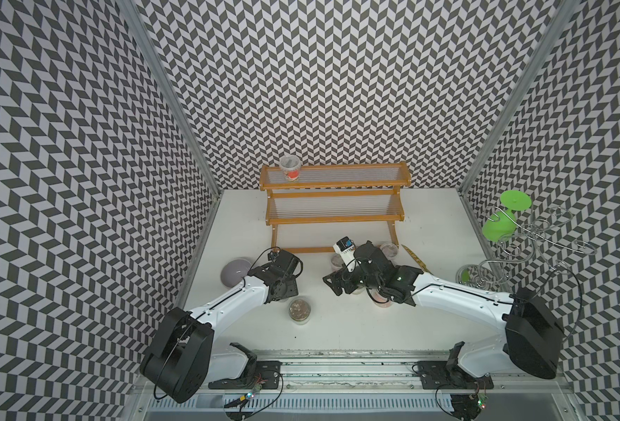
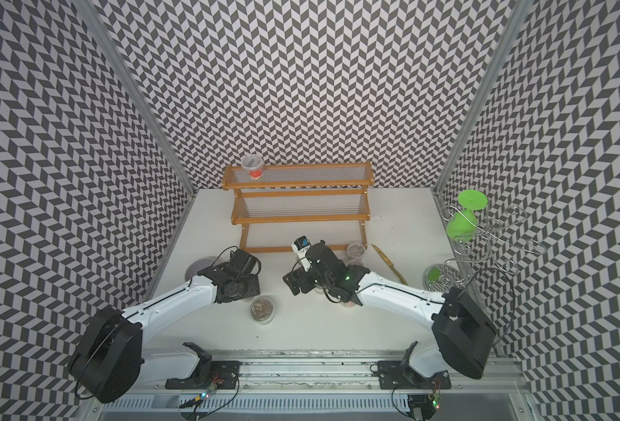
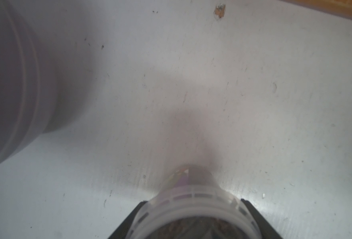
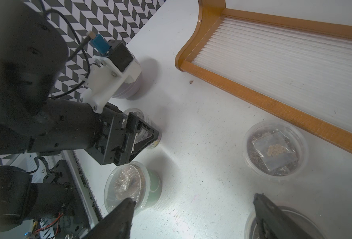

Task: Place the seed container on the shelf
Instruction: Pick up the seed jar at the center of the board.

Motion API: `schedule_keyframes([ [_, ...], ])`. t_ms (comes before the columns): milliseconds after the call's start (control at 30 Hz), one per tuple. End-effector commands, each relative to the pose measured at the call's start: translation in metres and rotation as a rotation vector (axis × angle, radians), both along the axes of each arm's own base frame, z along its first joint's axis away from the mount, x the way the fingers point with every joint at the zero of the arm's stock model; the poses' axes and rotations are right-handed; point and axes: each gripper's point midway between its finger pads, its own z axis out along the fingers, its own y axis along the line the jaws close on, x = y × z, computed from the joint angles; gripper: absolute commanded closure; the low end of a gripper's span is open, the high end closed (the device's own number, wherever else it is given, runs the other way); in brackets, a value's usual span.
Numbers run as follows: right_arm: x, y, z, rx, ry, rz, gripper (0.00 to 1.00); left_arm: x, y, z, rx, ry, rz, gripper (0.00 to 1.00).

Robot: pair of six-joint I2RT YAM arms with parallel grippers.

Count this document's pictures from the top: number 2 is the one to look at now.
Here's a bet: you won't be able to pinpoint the clear seed container far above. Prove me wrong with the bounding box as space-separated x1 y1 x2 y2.
346 241 366 261

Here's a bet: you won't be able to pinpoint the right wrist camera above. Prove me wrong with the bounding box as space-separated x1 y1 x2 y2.
292 236 311 272

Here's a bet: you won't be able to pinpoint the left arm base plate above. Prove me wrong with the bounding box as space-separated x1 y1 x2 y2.
165 342 242 390

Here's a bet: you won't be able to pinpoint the lilac stacked bowls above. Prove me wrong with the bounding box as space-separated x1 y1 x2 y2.
185 256 215 282

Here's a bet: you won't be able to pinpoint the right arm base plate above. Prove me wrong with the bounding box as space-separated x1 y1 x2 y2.
373 341 451 390

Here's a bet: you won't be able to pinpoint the orange wooden tiered shelf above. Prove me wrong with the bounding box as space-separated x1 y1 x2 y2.
222 161 375 254

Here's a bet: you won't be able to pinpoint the aluminium front rail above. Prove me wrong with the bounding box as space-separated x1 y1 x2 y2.
85 349 532 396

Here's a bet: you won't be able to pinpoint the silver wire cup rack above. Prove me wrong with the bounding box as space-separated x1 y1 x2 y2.
422 205 546 292

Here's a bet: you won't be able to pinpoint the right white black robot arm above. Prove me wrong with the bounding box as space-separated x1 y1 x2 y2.
283 236 497 385

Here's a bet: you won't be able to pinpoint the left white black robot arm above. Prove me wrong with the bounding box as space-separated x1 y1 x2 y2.
68 247 262 403

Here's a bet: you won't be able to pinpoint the clear seed container red label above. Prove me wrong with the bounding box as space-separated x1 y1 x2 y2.
241 154 264 181

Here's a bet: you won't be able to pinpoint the green plastic goblet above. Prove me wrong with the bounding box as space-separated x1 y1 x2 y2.
446 189 488 242

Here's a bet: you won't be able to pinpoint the clear seed container front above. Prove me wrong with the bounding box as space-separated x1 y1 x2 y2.
250 296 275 325

